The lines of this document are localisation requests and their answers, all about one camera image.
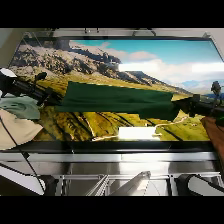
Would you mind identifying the green T-shirt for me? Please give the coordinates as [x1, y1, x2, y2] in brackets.
[54, 80, 181, 122]

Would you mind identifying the black cable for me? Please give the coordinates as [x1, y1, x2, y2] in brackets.
[0, 116, 47, 194]

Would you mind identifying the cream garment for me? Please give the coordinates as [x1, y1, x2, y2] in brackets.
[0, 108, 45, 151]

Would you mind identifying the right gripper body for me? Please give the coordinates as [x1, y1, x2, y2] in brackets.
[173, 94, 202, 118]

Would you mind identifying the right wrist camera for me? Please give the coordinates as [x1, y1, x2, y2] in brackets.
[210, 80, 223, 108]

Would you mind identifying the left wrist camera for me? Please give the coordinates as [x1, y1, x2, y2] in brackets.
[34, 71, 48, 88]

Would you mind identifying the brown garment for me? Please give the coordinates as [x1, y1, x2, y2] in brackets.
[200, 115, 224, 175]

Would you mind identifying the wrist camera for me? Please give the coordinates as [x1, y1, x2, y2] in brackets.
[210, 80, 223, 108]
[34, 71, 48, 88]

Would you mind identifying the pale green garment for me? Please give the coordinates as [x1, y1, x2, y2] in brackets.
[0, 94, 42, 121]

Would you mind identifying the silver frame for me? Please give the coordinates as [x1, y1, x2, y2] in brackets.
[0, 151, 224, 197]

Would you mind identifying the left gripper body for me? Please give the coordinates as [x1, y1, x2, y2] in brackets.
[40, 88, 64, 106]

